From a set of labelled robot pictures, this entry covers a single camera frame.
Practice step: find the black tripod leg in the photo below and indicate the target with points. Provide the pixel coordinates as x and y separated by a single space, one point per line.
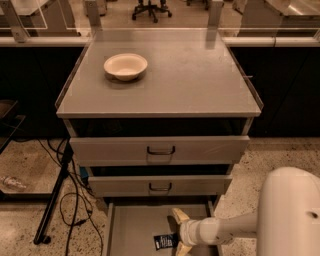
40 236

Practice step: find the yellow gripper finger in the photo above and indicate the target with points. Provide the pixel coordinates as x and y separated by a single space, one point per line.
179 215
182 249

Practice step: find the grey drawer cabinet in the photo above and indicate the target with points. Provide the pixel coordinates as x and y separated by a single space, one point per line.
191 87

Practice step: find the white paper bowl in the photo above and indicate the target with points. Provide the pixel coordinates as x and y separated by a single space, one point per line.
125 67

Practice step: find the black office chair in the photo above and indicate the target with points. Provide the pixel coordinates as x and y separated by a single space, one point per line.
151 9

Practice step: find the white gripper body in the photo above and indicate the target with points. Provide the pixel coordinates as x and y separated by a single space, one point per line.
190 231

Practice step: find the white horizontal rail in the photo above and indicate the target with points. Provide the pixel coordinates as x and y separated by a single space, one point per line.
229 41

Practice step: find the middle grey drawer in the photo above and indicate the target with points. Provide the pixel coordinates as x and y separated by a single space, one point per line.
141 186

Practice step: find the dark blue rxbar wrapper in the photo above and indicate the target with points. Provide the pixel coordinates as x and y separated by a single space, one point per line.
165 241

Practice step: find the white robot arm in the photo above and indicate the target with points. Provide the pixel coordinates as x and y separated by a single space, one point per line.
286 223

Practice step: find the top grey drawer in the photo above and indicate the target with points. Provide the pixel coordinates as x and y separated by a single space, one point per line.
141 151

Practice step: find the bottom grey open drawer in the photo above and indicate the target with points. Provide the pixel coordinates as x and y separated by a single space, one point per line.
134 223

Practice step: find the clear plastic bottle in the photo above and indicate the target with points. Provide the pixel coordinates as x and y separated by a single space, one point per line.
12 183

